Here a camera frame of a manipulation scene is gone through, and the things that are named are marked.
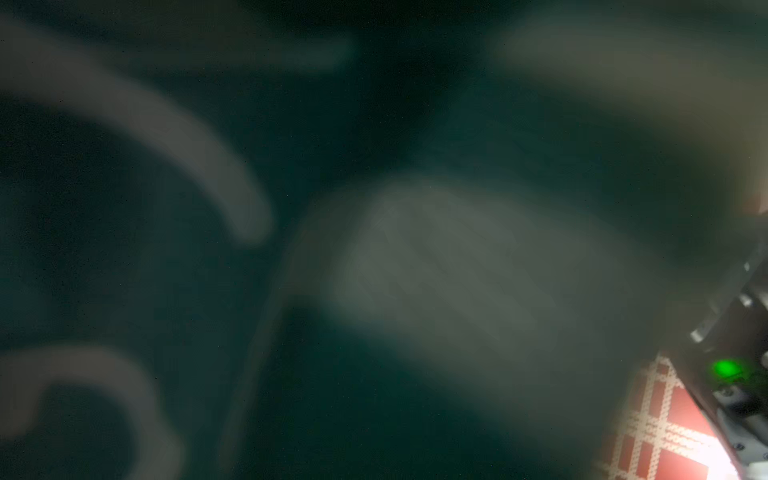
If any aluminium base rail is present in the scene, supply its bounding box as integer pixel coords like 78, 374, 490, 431
670, 241, 767, 479

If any green cat-print pillow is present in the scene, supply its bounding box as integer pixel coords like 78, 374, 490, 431
1, 1, 767, 479

